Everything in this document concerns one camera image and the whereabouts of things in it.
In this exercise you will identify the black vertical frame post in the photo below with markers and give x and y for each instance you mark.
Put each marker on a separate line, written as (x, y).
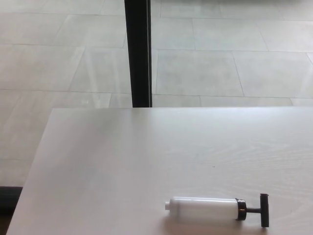
(137, 49)

